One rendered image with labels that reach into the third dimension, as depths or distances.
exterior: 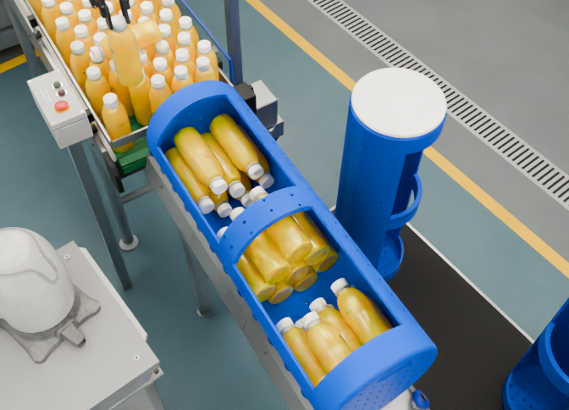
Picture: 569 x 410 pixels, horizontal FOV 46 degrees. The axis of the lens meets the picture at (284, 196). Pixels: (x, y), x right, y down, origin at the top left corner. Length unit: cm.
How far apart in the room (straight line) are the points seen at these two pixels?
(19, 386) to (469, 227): 207
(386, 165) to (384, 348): 79
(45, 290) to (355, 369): 63
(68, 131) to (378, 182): 92
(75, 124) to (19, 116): 163
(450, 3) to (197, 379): 256
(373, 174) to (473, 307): 84
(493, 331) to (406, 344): 131
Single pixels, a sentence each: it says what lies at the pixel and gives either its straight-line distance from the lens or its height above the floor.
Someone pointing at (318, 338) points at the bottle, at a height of 114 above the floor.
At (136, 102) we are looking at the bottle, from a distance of 205.
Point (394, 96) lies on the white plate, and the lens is 201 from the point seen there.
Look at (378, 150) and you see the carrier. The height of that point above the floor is 96.
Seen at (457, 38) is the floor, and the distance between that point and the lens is 388.
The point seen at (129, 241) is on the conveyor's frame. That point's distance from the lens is 290.
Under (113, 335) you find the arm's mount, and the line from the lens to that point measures 155.
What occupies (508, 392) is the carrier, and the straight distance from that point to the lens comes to 251.
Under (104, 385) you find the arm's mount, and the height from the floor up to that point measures 108.
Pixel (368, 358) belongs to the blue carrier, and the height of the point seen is 123.
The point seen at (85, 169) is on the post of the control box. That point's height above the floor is 79.
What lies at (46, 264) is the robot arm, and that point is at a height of 130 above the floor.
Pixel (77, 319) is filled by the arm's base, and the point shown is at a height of 109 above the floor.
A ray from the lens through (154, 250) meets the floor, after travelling 291.
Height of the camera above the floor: 246
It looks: 54 degrees down
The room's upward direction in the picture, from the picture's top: 1 degrees clockwise
